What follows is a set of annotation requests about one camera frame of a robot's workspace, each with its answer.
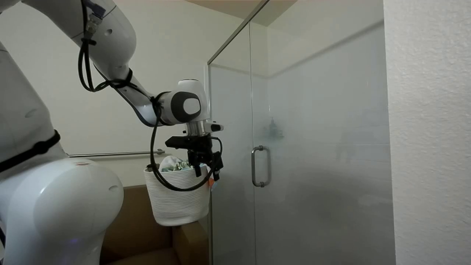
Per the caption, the metal towel bar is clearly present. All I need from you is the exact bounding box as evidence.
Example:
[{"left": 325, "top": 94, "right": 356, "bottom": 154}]
[{"left": 67, "top": 148, "right": 169, "bottom": 159}]

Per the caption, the metal door handle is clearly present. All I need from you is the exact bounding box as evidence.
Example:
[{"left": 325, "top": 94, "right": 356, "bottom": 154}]
[{"left": 250, "top": 145, "right": 270, "bottom": 188}]

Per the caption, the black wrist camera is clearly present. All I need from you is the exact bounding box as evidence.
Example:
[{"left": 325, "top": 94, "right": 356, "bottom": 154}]
[{"left": 207, "top": 123, "right": 223, "bottom": 132}]

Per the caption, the brown cardboard box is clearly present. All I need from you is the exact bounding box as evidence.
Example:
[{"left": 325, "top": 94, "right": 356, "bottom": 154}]
[{"left": 100, "top": 185, "right": 208, "bottom": 265}]

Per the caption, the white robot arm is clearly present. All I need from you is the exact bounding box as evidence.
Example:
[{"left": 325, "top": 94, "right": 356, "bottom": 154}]
[{"left": 0, "top": 0, "right": 207, "bottom": 265}]

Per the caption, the glass shower door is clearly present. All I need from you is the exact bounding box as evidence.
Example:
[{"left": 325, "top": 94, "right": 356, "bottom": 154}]
[{"left": 253, "top": 22, "right": 395, "bottom": 265}]

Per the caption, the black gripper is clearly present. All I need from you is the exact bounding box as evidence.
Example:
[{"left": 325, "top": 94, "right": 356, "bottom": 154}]
[{"left": 164, "top": 135, "right": 222, "bottom": 179}]

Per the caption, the white woven laundry basket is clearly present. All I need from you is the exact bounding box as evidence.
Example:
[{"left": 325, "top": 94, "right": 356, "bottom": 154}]
[{"left": 144, "top": 167, "right": 210, "bottom": 226}]

